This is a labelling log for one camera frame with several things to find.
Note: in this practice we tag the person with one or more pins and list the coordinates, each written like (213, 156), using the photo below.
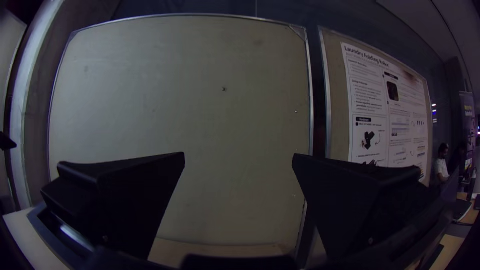
(441, 167)

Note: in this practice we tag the beige pin board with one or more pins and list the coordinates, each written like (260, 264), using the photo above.
(180, 93)
(334, 112)

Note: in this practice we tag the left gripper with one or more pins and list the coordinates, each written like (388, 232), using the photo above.
(5, 141)

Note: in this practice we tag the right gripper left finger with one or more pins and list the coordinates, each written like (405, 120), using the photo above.
(123, 202)

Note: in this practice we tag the dark roll-up banner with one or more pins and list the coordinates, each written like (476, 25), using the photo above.
(467, 123)

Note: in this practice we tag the white printed poster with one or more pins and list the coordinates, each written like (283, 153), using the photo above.
(386, 112)

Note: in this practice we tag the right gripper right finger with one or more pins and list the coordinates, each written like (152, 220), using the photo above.
(352, 202)

